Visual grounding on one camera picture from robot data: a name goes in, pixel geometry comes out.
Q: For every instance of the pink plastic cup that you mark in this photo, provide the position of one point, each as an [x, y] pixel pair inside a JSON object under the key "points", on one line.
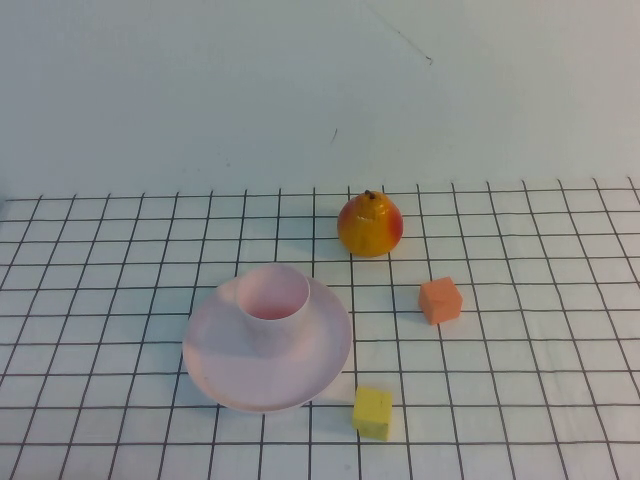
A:
{"points": [[272, 337]]}

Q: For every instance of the pink round plate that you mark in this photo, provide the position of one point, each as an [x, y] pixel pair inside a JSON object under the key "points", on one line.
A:
{"points": [[225, 370]]}

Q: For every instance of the yellow red toy pear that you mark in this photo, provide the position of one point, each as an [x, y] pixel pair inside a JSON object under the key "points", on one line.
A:
{"points": [[367, 235]]}

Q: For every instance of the orange foam cube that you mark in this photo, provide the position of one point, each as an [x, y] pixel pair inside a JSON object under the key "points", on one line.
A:
{"points": [[440, 302]]}

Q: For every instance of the yellow foam cube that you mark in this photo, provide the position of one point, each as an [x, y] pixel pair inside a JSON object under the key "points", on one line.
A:
{"points": [[372, 412]]}

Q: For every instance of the white black grid tablecloth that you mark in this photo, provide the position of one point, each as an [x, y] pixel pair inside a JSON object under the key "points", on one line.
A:
{"points": [[100, 300]]}

